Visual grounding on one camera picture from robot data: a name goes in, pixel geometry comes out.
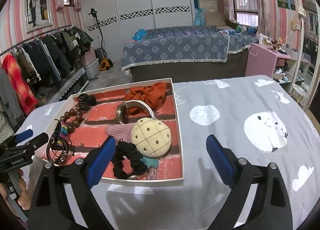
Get standing mirror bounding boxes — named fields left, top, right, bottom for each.
left=289, top=0, right=319, bottom=109

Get bed with blue cover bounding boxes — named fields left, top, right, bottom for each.
left=122, top=26, right=258, bottom=82

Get black scrunchie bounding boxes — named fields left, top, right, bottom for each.
left=111, top=141, right=148, bottom=180

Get metal clothes rack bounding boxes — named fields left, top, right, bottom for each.
left=1, top=26, right=93, bottom=105

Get person left hand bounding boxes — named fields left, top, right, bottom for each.
left=0, top=169, right=31, bottom=218

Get grey quilted coat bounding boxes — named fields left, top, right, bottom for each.
left=1, top=68, right=25, bottom=131

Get white sliding wardrobe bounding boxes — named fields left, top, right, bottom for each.
left=80, top=0, right=222, bottom=61

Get cream pineapple plush clip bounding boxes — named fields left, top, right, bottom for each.
left=106, top=117, right=172, bottom=169

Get plastic storage boxes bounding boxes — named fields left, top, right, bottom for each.
left=80, top=48, right=100, bottom=79

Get black cord bracelet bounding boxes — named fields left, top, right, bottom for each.
left=46, top=134, right=75, bottom=167

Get pink side table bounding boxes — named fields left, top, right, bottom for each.
left=245, top=43, right=299, bottom=84

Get brown wooden bead bracelet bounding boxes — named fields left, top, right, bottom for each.
left=59, top=107, right=85, bottom=134

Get orange red coat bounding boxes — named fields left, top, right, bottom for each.
left=2, top=53, right=38, bottom=115

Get framed wedding photo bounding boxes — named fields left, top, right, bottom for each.
left=25, top=0, right=53, bottom=33

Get garment steamer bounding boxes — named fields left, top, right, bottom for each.
left=89, top=8, right=113, bottom=71

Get brick-pattern jewelry tray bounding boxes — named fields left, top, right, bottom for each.
left=35, top=77, right=185, bottom=187

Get orange fabric scrunchie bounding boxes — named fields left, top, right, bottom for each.
left=124, top=82, right=167, bottom=110

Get grey polar bear tablecloth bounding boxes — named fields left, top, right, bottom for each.
left=15, top=74, right=320, bottom=230

